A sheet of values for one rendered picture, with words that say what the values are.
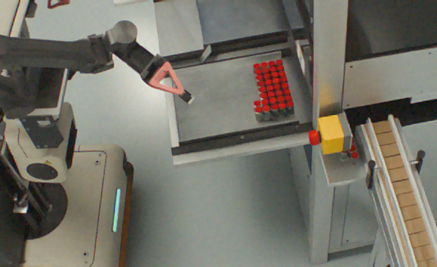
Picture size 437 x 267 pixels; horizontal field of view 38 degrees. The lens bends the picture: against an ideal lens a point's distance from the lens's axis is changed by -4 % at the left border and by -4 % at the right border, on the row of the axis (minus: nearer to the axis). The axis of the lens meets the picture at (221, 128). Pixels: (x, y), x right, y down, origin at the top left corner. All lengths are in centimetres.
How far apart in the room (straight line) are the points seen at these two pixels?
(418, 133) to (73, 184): 134
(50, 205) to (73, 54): 123
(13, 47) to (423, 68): 99
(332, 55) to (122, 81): 181
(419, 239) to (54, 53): 97
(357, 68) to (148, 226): 141
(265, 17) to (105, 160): 91
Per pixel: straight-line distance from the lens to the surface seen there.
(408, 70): 168
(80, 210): 254
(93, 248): 245
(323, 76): 160
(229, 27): 212
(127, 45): 148
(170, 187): 283
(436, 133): 199
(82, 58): 148
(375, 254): 209
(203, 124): 189
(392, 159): 176
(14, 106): 157
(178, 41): 211
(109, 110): 312
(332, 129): 168
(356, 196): 218
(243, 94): 194
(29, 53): 135
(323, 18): 145
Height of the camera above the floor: 241
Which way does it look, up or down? 55 degrees down
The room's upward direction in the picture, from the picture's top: 10 degrees counter-clockwise
